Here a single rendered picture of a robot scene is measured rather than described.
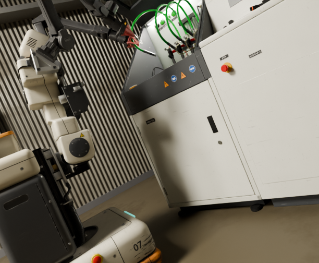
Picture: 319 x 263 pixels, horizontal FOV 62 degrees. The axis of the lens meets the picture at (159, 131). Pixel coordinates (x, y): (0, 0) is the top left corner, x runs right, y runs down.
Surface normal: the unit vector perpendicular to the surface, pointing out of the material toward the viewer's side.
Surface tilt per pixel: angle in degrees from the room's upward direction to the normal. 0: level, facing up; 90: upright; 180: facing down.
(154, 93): 90
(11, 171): 90
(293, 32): 90
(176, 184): 90
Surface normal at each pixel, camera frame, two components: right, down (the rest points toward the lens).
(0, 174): 0.42, -0.12
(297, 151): -0.60, 0.30
